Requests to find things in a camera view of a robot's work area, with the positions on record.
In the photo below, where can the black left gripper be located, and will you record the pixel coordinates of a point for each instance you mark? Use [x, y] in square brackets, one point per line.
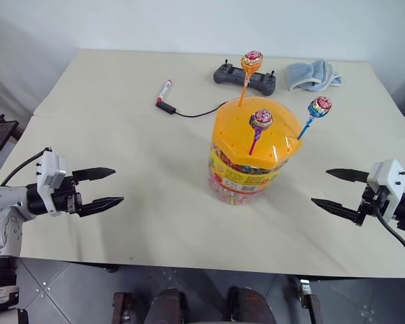
[65, 200]

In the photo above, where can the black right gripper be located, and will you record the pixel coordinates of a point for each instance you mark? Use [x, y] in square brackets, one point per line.
[369, 206]

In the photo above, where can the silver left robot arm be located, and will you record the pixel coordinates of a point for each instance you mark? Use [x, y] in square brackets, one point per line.
[3, 209]

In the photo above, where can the blue stick lollipop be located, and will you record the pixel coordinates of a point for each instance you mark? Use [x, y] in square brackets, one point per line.
[319, 107]

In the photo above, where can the purple wrapped lollipop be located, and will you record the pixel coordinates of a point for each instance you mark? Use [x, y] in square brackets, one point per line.
[261, 119]

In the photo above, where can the orange stick lollipop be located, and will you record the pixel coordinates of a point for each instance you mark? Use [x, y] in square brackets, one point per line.
[252, 62]

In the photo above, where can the red and white marker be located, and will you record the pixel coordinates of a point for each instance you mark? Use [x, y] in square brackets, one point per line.
[164, 90]

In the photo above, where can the light blue towel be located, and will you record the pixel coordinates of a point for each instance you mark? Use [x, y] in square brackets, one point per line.
[312, 74]

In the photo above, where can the candy jar with orange lid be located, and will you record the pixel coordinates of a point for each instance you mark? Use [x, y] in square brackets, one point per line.
[236, 135]

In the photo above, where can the dark rounded shape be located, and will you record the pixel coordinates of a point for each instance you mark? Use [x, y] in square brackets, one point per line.
[249, 307]
[165, 307]

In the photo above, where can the grey handheld remote controller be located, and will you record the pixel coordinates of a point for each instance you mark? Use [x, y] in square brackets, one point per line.
[229, 76]

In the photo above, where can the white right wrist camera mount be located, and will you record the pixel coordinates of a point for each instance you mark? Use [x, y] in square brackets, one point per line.
[389, 179]

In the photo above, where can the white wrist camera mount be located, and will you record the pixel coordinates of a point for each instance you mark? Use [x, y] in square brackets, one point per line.
[50, 168]
[389, 179]

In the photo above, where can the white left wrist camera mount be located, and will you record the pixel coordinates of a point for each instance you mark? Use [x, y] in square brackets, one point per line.
[50, 168]

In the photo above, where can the brown table leg bracket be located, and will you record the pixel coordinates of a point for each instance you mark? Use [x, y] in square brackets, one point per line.
[123, 308]
[308, 298]

